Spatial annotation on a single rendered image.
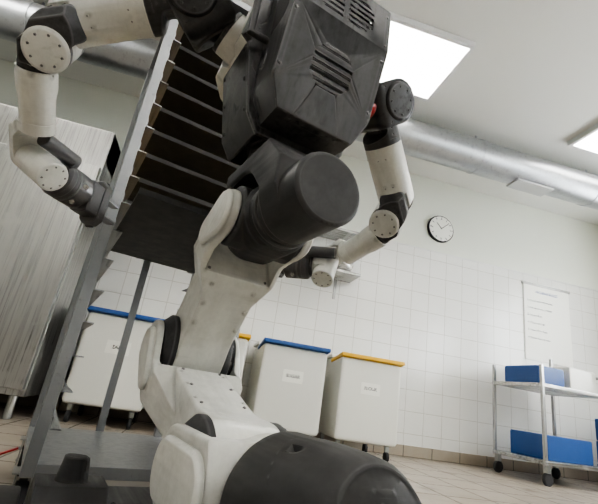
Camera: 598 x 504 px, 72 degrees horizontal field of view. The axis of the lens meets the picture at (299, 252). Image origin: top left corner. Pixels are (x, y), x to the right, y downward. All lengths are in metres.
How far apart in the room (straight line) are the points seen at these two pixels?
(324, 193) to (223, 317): 0.37
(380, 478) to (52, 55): 0.83
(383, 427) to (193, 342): 2.79
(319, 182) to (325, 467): 0.36
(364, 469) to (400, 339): 3.99
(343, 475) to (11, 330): 2.86
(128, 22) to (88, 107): 3.86
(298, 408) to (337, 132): 2.74
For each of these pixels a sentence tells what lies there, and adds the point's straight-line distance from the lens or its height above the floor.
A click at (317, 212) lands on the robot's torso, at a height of 0.63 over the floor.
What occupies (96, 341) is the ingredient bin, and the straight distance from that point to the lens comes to 3.24.
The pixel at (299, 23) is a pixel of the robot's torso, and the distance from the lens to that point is 0.76.
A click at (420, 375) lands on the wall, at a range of 4.44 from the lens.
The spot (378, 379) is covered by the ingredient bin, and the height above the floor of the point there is 0.60.
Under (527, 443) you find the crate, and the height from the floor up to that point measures 0.29.
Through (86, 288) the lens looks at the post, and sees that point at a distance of 1.27.
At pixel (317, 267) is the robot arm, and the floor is 0.75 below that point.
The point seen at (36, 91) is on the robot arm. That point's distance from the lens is 0.97.
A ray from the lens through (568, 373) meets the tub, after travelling 4.59.
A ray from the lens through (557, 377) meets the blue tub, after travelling 4.45.
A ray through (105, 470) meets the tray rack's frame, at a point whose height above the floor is 0.14.
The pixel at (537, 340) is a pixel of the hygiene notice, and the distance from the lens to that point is 5.34.
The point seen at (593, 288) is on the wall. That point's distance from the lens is 6.14.
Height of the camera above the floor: 0.40
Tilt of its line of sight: 19 degrees up
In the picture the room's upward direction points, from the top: 9 degrees clockwise
